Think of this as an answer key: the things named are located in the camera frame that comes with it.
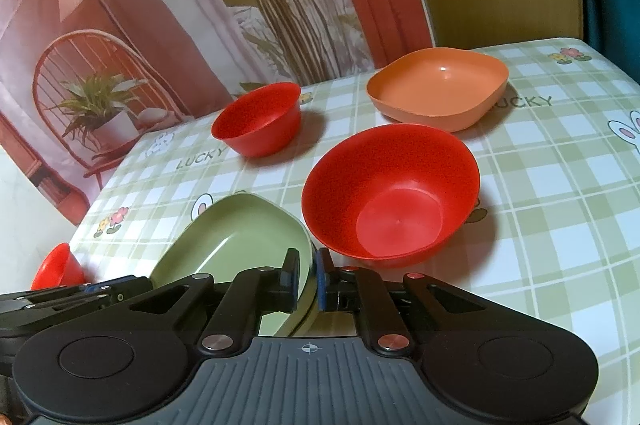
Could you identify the small red bowl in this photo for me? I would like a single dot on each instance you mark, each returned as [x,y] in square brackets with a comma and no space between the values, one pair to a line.
[52,267]

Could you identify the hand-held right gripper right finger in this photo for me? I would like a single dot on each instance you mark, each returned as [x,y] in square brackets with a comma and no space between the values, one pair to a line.
[323,287]

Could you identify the green checkered tablecloth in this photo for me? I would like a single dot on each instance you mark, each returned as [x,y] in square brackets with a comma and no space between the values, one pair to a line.
[550,230]

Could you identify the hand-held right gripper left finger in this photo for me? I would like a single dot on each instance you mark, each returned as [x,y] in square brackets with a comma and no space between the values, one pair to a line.
[290,282]

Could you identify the green square plate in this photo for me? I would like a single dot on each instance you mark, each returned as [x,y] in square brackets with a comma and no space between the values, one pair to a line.
[225,240]

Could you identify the large red bowl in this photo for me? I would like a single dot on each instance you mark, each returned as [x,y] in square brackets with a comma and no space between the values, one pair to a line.
[400,185]

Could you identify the medium red bowl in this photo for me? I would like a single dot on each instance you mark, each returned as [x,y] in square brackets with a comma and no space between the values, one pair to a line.
[250,125]

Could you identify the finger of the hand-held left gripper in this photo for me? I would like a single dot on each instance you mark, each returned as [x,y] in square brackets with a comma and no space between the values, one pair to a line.
[75,287]
[125,296]

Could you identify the orange square plate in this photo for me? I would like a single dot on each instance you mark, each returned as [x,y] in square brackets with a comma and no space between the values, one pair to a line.
[430,80]

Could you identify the printed wall tapestry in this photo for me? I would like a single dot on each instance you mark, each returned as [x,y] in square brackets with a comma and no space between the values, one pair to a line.
[150,5]

